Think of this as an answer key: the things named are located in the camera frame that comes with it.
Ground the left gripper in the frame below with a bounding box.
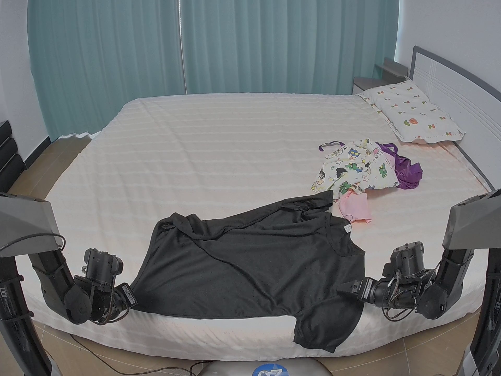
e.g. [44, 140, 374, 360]
[113, 284, 138, 313]

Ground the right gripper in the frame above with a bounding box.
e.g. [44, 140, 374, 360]
[338, 277, 393, 308]

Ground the black T-shirt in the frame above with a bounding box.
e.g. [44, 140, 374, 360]
[129, 190, 366, 353]

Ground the pink garment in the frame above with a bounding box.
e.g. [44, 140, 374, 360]
[337, 192, 372, 224]

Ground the white printed pyjama top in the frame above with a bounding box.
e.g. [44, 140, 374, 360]
[311, 139, 402, 195]

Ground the purple garment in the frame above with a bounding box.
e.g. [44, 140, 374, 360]
[376, 143, 425, 190]

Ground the black slatted chair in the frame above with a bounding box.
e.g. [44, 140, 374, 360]
[0, 120, 26, 193]

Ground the bed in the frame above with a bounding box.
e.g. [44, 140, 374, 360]
[21, 45, 501, 357]

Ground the white printed pillow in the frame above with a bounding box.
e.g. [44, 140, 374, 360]
[358, 79, 466, 145]

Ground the grey bedside table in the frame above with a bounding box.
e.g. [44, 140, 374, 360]
[354, 57, 409, 95]

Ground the blue-green curtain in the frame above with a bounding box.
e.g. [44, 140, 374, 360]
[178, 0, 400, 95]
[27, 0, 186, 142]

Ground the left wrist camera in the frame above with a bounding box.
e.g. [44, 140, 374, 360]
[83, 248, 124, 289]

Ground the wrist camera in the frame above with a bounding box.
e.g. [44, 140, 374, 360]
[83, 248, 124, 289]
[391, 242, 425, 279]

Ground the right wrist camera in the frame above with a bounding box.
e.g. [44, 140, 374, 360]
[391, 242, 425, 279]

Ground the black cable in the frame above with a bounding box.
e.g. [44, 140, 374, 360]
[0, 233, 66, 254]

